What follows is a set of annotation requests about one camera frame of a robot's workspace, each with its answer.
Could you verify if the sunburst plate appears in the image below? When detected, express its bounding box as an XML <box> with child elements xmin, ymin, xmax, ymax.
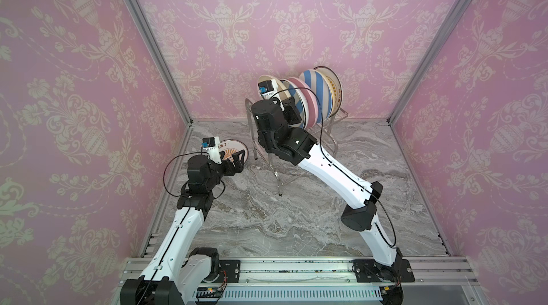
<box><xmin>219</xmin><ymin>140</ymin><xmax>249</xmax><ymax>163</ymax></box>
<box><xmin>315</xmin><ymin>66</ymin><xmax>343</xmax><ymax>118</ymax></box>

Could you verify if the cream plate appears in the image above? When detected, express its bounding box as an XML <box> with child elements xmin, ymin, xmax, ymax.
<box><xmin>258</xmin><ymin>75</ymin><xmax>291</xmax><ymax>101</ymax></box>

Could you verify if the blue striped plate back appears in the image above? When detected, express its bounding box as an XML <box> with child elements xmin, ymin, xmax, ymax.
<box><xmin>281</xmin><ymin>80</ymin><xmax>306</xmax><ymax>128</ymax></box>

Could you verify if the blue striped plate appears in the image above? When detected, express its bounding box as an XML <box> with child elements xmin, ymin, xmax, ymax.
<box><xmin>281</xmin><ymin>80</ymin><xmax>306</xmax><ymax>128</ymax></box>
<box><xmin>299</xmin><ymin>70</ymin><xmax>329</xmax><ymax>124</ymax></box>

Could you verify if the pink plate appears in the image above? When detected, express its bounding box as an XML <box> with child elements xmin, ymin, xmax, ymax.
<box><xmin>287</xmin><ymin>78</ymin><xmax>320</xmax><ymax>129</ymax></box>

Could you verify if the blue striped plate front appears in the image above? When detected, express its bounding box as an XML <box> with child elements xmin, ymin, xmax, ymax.
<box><xmin>299</xmin><ymin>70</ymin><xmax>329</xmax><ymax>124</ymax></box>

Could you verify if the yellow bear plate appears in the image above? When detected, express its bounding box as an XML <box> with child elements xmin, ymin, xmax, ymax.
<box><xmin>318</xmin><ymin>68</ymin><xmax>335</xmax><ymax>118</ymax></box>

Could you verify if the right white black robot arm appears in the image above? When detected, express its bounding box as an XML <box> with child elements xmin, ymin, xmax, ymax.
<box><xmin>251</xmin><ymin>100</ymin><xmax>402</xmax><ymax>284</ymax></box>

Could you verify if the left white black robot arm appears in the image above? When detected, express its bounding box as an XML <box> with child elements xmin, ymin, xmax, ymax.
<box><xmin>120</xmin><ymin>150</ymin><xmax>246</xmax><ymax>304</ymax></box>

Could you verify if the steel two-tier dish rack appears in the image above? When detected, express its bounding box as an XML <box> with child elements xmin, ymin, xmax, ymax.
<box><xmin>245</xmin><ymin>99</ymin><xmax>348</xmax><ymax>196</ymax></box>

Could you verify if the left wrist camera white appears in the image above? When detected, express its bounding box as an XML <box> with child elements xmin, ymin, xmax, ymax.
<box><xmin>202</xmin><ymin>137</ymin><xmax>221</xmax><ymax>165</ymax></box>

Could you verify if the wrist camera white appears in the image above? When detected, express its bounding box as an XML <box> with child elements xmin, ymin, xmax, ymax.
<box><xmin>258</xmin><ymin>79</ymin><xmax>278</xmax><ymax>100</ymax></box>
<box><xmin>202</xmin><ymin>137</ymin><xmax>221</xmax><ymax>165</ymax></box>

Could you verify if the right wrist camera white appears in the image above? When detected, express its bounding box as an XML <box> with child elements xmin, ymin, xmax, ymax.
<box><xmin>258</xmin><ymin>79</ymin><xmax>278</xmax><ymax>100</ymax></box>

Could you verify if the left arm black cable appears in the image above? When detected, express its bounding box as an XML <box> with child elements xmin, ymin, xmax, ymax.
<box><xmin>162</xmin><ymin>150</ymin><xmax>227</xmax><ymax>199</ymax></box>

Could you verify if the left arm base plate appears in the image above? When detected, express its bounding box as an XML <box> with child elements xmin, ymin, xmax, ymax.
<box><xmin>204</xmin><ymin>259</ymin><xmax>241</xmax><ymax>284</ymax></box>

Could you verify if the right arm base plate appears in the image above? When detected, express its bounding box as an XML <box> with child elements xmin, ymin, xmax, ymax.
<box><xmin>352</xmin><ymin>259</ymin><xmax>415</xmax><ymax>284</ymax></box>

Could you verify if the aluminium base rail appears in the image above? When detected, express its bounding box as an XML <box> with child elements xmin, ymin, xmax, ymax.
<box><xmin>112</xmin><ymin>256</ymin><xmax>489</xmax><ymax>305</ymax></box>

